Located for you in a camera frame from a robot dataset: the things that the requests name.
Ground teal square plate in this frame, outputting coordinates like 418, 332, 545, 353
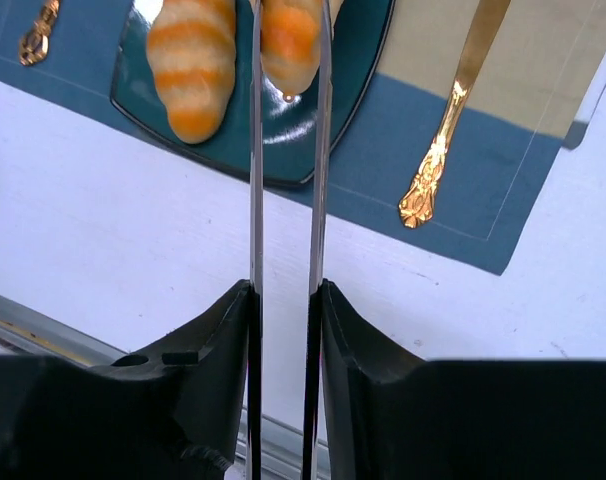
110, 1, 394, 187

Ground gold knife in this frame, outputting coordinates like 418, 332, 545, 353
398, 0, 510, 229

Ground metal tongs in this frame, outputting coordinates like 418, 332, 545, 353
246, 1, 332, 479

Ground blue and beige placemat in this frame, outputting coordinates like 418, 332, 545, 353
0, 1, 606, 275

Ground aluminium table frame rail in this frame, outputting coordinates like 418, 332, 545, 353
0, 295, 303, 479

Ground striped orange bread roll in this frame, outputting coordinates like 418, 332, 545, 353
146, 0, 236, 144

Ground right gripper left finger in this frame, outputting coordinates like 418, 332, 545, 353
0, 280, 250, 479

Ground gold fork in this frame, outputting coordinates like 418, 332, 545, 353
18, 0, 61, 67

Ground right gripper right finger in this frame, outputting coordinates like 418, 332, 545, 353
321, 281, 606, 479

